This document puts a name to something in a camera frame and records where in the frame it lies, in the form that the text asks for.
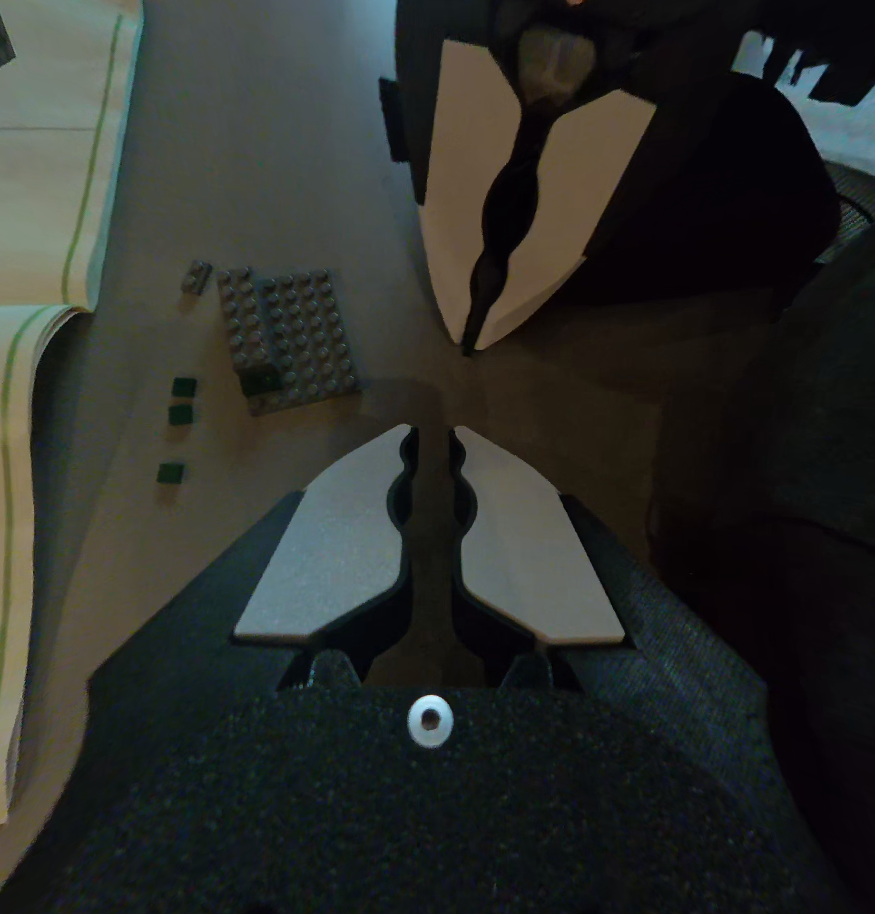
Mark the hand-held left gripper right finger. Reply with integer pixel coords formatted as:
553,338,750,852
448,426,627,688

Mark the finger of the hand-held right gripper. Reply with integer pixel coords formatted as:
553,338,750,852
473,88,659,352
420,38,529,352

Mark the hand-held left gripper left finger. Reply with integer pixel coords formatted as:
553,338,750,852
234,423,420,681

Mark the brick building instruction booklet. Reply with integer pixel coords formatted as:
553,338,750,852
0,0,144,829

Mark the grey brick baseplate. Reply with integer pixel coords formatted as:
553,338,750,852
215,266,362,417

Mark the person's dark clothing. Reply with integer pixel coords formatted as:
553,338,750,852
648,210,875,914

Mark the black mesh chair back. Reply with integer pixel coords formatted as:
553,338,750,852
819,160,875,267

